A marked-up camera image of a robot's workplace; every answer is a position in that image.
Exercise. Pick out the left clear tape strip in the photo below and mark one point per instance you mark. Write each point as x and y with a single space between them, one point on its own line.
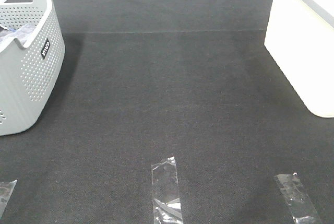
6 192

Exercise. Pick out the grey perforated laundry basket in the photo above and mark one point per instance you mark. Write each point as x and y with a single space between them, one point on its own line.
28 74

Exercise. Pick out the black mat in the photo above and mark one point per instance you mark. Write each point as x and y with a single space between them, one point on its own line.
144 80

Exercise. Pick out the grey-purple towel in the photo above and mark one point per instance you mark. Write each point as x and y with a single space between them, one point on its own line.
15 37

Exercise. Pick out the clear tape strip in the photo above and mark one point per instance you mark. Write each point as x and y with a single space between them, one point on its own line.
6 192
165 192
297 199

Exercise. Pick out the white plastic storage box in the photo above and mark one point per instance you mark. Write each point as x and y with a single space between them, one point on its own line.
299 38

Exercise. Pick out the middle clear tape strip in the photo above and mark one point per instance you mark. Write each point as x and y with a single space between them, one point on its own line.
165 192

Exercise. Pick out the right clear tape strip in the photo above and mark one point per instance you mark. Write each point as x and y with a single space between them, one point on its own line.
297 199

